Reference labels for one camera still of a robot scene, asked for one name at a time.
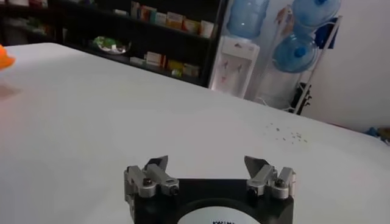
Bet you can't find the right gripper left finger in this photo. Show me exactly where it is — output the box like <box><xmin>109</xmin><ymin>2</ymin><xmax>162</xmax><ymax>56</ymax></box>
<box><xmin>123</xmin><ymin>155</ymin><xmax>180</xmax><ymax>202</ymax></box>

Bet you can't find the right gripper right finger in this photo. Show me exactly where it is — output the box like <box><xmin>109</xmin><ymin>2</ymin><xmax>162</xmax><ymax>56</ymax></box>
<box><xmin>244</xmin><ymin>155</ymin><xmax>296</xmax><ymax>200</ymax></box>

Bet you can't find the orange t-shirt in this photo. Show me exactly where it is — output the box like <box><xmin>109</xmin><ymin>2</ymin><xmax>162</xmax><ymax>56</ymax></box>
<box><xmin>0</xmin><ymin>44</ymin><xmax>16</xmax><ymax>71</ymax></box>

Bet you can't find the scatter of dark crumbs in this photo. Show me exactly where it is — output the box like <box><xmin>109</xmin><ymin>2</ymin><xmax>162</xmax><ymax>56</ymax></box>
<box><xmin>264</xmin><ymin>122</ymin><xmax>308</xmax><ymax>144</ymax></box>

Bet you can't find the white water dispenser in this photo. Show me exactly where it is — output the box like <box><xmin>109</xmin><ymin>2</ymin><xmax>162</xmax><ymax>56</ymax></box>
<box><xmin>209</xmin><ymin>35</ymin><xmax>261</xmax><ymax>100</ymax></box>

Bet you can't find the white green medicine box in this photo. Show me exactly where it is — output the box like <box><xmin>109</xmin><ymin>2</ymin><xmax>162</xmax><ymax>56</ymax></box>
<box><xmin>182</xmin><ymin>63</ymin><xmax>200</xmax><ymax>77</ymax></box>

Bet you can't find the yellow green medicine box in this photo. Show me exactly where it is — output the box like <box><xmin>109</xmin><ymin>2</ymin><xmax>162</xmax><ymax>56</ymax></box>
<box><xmin>166</xmin><ymin>59</ymin><xmax>185</xmax><ymax>72</ymax></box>

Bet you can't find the blue shopping bag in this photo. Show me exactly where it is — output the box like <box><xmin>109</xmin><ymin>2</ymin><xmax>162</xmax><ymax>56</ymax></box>
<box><xmin>364</xmin><ymin>127</ymin><xmax>381</xmax><ymax>138</ymax></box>

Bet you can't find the red white medicine box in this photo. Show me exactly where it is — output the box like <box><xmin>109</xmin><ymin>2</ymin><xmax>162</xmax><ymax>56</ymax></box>
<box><xmin>145</xmin><ymin>51</ymin><xmax>167</xmax><ymax>68</ymax></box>

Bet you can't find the open cardboard box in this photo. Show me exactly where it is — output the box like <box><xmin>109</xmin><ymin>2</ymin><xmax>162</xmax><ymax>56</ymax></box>
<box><xmin>377</xmin><ymin>127</ymin><xmax>390</xmax><ymax>142</ymax></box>

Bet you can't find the black shelving unit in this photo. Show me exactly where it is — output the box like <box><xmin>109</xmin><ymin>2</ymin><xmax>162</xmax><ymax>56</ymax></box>
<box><xmin>0</xmin><ymin>0</ymin><xmax>229</xmax><ymax>89</ymax></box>

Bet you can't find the bowl of green packets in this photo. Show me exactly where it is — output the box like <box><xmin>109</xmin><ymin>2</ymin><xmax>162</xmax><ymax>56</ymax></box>
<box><xmin>91</xmin><ymin>35</ymin><xmax>132</xmax><ymax>55</ymax></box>

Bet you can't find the orange white medicine box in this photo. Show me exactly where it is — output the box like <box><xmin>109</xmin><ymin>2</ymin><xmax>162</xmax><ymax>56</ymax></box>
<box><xmin>182</xmin><ymin>18</ymin><xmax>201</xmax><ymax>34</ymax></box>

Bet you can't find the beige rag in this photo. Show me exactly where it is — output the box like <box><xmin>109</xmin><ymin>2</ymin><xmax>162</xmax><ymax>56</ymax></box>
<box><xmin>275</xmin><ymin>7</ymin><xmax>296</xmax><ymax>38</ymax></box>

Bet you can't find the yellow white medicine box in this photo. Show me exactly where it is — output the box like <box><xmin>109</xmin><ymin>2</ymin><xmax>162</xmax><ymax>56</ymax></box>
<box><xmin>166</xmin><ymin>12</ymin><xmax>183</xmax><ymax>30</ymax></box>

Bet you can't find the teal white medicine box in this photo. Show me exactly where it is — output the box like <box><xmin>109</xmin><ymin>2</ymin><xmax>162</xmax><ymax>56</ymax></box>
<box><xmin>155</xmin><ymin>12</ymin><xmax>168</xmax><ymax>26</ymax></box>

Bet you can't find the blue water jug with label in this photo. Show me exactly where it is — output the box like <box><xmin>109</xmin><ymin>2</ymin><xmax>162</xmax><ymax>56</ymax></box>
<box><xmin>227</xmin><ymin>0</ymin><xmax>271</xmax><ymax>40</ymax></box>

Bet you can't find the white pink medicine box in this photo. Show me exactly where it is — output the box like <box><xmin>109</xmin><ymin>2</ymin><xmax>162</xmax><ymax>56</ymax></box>
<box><xmin>130</xmin><ymin>1</ymin><xmax>141</xmax><ymax>18</ymax></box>

